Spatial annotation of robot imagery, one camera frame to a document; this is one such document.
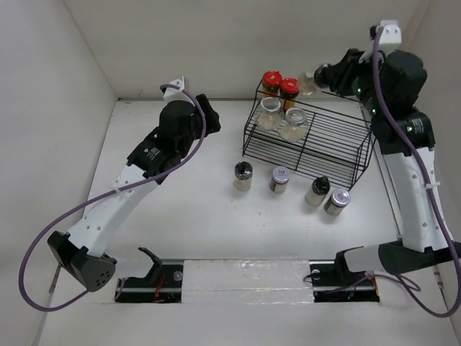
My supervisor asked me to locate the black cap spice grinder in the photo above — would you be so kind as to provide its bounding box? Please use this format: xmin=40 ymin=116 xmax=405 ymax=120
xmin=298 ymin=65 xmax=325 ymax=96
xmin=233 ymin=161 xmax=253 ymax=192
xmin=305 ymin=176 xmax=331 ymax=207

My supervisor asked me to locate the red lid sauce jar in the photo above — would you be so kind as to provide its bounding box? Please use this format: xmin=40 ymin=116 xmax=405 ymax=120
xmin=261 ymin=70 xmax=283 ymax=97
xmin=279 ymin=77 xmax=300 ymax=112

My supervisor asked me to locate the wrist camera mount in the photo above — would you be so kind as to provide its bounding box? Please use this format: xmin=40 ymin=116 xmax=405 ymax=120
xmin=359 ymin=19 xmax=402 ymax=63
xmin=160 ymin=76 xmax=192 ymax=104

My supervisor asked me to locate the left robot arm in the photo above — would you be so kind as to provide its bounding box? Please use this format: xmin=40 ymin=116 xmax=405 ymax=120
xmin=47 ymin=94 xmax=220 ymax=292

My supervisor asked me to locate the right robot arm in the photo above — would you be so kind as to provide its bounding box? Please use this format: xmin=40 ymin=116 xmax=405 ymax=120
xmin=313 ymin=49 xmax=460 ymax=284

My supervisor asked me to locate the black wire rack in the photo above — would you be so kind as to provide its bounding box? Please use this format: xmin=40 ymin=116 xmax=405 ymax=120
xmin=242 ymin=84 xmax=375 ymax=190

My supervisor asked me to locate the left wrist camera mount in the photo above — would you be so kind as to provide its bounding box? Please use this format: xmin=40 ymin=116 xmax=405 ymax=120
xmin=160 ymin=76 xmax=192 ymax=104

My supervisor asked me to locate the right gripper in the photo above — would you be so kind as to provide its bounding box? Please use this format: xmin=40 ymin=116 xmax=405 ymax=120
xmin=324 ymin=48 xmax=386 ymax=117

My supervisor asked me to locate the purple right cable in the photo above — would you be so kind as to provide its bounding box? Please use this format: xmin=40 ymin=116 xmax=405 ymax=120
xmin=304 ymin=30 xmax=461 ymax=318

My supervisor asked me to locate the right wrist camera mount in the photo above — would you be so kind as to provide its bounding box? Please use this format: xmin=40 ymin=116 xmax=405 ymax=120
xmin=359 ymin=19 xmax=402 ymax=63

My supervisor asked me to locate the clear glass jar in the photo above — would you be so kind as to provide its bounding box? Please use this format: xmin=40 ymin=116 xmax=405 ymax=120
xmin=279 ymin=107 xmax=308 ymax=143
xmin=256 ymin=97 xmax=282 ymax=131

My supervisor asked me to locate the clear glass jar front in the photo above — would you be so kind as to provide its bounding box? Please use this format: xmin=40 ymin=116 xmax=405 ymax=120
xmin=279 ymin=107 xmax=308 ymax=143

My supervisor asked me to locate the white lid spice jar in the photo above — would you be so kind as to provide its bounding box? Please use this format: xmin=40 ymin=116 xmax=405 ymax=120
xmin=324 ymin=188 xmax=351 ymax=216
xmin=269 ymin=166 xmax=290 ymax=194

